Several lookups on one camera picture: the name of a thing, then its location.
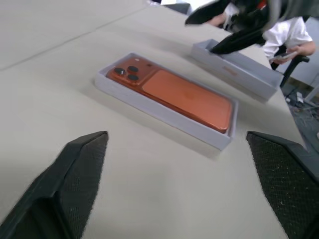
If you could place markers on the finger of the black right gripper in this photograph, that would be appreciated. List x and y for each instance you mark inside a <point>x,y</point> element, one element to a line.
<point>236,42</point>
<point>207,13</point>

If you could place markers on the person in white shirt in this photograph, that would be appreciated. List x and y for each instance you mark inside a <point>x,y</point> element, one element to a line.
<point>286,35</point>

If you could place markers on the orange smartphone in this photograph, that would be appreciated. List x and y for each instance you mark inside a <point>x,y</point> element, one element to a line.
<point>189,99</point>

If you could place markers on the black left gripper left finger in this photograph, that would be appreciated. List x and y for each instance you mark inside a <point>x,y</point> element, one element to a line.
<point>59,191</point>

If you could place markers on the silver handheld smartphone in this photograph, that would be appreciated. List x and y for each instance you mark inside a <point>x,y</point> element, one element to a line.
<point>281,56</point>

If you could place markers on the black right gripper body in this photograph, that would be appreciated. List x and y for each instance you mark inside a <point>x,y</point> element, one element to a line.
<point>254,20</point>

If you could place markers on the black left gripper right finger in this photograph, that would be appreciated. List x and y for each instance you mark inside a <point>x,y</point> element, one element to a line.
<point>291,189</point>

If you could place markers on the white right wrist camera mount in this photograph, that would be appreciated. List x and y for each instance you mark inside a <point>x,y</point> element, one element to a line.
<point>228,20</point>

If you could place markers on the person's bare hand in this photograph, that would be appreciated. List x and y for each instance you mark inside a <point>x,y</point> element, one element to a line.
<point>292,51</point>

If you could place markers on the black office chair armrest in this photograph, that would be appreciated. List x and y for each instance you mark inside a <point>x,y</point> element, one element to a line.
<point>294,64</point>

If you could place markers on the white phone box lid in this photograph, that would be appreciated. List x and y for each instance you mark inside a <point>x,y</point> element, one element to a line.
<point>249,74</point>

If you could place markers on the white phone box base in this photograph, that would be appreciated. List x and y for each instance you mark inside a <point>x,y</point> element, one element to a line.
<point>149,107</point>

